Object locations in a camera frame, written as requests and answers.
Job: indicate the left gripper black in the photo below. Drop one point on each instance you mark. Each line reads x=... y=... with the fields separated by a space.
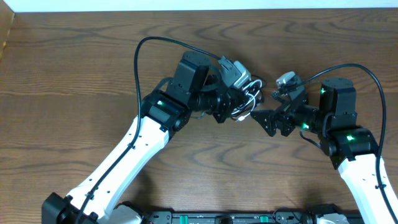
x=227 y=106

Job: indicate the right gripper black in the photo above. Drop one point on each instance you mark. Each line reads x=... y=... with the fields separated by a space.
x=284 y=115

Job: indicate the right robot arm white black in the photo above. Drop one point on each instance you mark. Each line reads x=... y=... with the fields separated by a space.
x=351 y=148

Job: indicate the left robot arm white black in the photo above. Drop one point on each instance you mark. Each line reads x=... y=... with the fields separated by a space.
x=197 y=86

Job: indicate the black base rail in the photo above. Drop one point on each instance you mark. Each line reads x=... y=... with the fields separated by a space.
x=327 y=213

